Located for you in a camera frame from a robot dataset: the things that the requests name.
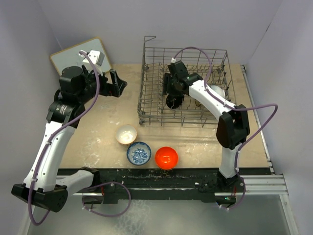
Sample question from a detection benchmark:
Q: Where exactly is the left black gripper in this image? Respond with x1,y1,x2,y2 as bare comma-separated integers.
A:
77,66,126,104

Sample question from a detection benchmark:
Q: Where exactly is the black glossy bowl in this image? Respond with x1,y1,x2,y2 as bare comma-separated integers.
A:
166,94,184,109

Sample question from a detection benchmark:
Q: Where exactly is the grey wire dish rack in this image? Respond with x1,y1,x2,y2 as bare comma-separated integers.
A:
137,36,236,126

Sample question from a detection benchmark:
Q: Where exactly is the white ceramic bowl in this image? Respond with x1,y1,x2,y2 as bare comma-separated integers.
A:
210,85,226,99

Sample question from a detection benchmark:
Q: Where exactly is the brown rimmed cream bowl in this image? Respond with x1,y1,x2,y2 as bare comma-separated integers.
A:
194,99,202,107

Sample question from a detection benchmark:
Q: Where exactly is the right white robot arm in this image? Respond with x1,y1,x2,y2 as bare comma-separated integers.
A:
163,59,250,191

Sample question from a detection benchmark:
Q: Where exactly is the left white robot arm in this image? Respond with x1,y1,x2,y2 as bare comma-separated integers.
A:
11,66,128,212

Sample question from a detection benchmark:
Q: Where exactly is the beige white bowl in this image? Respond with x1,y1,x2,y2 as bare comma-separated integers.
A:
115,124,137,145

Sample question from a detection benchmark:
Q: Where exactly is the blue white patterned bowl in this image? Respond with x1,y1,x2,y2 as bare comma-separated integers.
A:
126,141,152,166

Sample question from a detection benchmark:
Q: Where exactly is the orange bowl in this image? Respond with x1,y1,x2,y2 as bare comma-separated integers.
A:
155,146,179,170

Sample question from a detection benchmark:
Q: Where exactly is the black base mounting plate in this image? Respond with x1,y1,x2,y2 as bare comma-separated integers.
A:
58,167,245,203

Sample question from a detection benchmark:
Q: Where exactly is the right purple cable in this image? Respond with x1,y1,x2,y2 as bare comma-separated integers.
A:
171,47,279,211

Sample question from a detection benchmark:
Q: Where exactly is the purple cable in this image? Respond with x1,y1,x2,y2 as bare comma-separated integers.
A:
171,47,279,211
28,50,132,226

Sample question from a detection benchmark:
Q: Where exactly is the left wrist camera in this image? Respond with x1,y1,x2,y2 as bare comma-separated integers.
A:
79,50,105,74

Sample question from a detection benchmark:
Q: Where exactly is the small whiteboard with wood frame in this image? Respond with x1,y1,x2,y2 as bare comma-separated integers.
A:
50,37,112,75

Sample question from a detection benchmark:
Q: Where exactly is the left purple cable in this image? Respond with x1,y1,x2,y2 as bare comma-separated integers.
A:
28,50,132,226

